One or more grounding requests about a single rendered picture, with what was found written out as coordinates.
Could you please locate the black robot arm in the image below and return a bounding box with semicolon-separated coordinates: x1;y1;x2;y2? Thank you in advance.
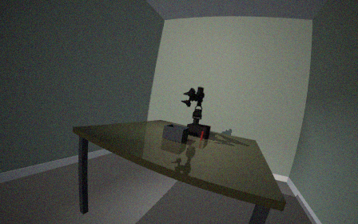
192;86;205;126

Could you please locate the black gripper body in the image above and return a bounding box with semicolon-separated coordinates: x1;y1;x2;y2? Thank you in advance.
187;88;199;107

